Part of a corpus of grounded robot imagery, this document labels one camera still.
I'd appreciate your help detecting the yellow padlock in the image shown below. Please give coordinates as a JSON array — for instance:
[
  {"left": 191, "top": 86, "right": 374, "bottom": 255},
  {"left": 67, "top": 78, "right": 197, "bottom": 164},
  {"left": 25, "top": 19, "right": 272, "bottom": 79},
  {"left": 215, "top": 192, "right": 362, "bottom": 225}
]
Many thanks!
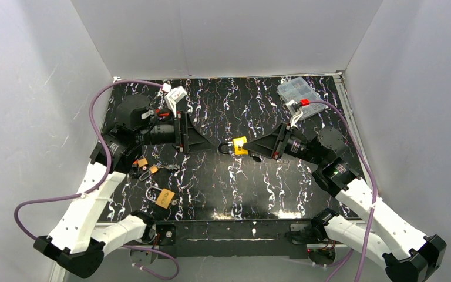
[{"left": 218, "top": 136, "right": 248, "bottom": 156}]

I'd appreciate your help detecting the large brass padlock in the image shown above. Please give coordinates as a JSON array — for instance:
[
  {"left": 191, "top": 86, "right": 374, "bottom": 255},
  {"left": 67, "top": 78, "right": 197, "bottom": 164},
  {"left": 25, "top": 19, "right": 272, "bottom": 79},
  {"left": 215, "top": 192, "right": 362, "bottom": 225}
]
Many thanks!
[{"left": 145, "top": 186, "right": 179, "bottom": 209}]

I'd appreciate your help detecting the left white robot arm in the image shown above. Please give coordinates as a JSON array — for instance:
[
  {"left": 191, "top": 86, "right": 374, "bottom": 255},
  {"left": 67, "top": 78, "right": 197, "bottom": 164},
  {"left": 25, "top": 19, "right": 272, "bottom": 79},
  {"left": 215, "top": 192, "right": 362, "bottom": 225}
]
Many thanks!
[{"left": 34, "top": 88, "right": 212, "bottom": 278}]

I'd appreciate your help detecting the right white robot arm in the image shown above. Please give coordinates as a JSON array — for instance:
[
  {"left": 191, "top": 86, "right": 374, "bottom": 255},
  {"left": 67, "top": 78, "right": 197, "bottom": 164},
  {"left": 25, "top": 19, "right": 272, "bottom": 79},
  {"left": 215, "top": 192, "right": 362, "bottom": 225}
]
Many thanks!
[{"left": 241, "top": 123, "right": 446, "bottom": 281}]

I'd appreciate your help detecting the clear plastic screw box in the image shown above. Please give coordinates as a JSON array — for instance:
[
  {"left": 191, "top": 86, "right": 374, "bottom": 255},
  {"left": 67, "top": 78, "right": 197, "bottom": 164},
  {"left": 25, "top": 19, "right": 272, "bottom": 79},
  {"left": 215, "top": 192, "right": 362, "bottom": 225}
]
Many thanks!
[{"left": 277, "top": 77, "right": 327, "bottom": 120}]

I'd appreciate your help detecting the small brass padlock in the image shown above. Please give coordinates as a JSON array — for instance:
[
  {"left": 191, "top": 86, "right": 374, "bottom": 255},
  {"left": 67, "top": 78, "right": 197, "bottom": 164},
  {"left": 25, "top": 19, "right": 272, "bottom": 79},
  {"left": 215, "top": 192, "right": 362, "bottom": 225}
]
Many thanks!
[{"left": 139, "top": 165, "right": 159, "bottom": 181}]

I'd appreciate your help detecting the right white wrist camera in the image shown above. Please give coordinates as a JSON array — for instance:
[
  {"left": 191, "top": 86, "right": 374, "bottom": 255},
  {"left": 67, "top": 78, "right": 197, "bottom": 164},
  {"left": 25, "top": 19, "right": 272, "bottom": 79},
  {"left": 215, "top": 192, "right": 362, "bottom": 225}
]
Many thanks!
[{"left": 285, "top": 99, "right": 311, "bottom": 127}]

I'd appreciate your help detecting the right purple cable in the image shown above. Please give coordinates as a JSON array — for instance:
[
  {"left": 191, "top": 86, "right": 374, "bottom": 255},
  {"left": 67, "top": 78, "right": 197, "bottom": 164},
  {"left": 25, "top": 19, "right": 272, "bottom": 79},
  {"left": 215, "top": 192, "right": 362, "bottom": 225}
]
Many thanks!
[{"left": 307, "top": 100, "right": 378, "bottom": 282}]

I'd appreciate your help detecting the purple cable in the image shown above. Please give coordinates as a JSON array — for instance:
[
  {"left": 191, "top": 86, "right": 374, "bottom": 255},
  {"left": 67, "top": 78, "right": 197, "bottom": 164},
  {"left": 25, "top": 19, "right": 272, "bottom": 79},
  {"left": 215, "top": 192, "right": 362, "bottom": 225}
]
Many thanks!
[
  {"left": 14, "top": 80, "right": 180, "bottom": 281},
  {"left": 307, "top": 100, "right": 378, "bottom": 282}
]

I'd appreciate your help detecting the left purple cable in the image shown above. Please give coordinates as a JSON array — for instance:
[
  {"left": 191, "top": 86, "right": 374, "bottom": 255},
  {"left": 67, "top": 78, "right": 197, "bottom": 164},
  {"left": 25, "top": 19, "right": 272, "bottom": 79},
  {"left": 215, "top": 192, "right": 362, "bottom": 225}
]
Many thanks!
[{"left": 14, "top": 80, "right": 180, "bottom": 281}]

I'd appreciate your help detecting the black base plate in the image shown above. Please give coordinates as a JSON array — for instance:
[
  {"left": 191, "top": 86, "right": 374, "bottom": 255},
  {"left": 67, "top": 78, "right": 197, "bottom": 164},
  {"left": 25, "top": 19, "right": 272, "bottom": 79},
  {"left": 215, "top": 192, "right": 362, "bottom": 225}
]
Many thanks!
[{"left": 156, "top": 219, "right": 345, "bottom": 259}]

